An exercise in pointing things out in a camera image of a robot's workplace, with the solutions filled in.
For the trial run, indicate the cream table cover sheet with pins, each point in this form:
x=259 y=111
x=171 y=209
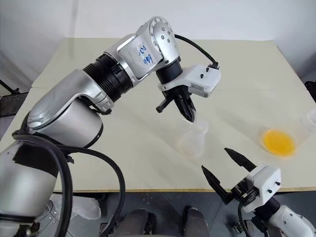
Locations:
x=148 y=135

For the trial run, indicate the dark rounded shape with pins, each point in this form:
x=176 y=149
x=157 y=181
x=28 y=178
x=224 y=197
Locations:
x=196 y=222
x=138 y=223

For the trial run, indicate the black background object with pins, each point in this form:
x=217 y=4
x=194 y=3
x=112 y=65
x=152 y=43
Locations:
x=311 y=89

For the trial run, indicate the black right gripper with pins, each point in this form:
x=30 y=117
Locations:
x=244 y=192

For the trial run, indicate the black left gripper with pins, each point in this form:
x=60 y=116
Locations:
x=177 y=91

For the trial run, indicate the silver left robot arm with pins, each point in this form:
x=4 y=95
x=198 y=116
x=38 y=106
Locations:
x=81 y=98

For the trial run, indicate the black mesh stand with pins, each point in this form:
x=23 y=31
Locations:
x=10 y=101

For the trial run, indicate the white plastic bag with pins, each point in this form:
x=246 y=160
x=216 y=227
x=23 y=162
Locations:
x=87 y=208

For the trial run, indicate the clear plastic cup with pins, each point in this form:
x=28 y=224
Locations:
x=193 y=143

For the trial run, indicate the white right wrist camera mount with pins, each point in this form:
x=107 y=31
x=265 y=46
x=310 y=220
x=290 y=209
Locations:
x=265 y=177

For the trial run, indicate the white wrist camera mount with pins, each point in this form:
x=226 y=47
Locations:
x=200 y=79
x=265 y=177

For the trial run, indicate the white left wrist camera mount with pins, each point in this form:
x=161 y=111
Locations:
x=200 y=79

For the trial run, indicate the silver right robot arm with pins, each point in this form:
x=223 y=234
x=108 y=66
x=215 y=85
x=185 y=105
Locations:
x=288 y=219

